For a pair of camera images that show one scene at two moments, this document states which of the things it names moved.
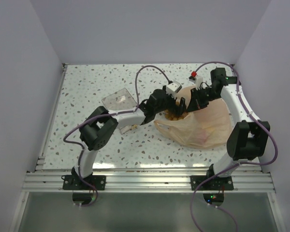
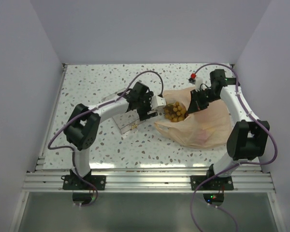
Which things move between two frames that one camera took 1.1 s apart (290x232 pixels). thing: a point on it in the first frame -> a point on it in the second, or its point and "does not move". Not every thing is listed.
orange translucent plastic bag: (210, 127) does not move
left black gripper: (175, 108) -> (143, 114)
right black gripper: (195, 102) does not move
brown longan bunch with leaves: (175, 117) does not move
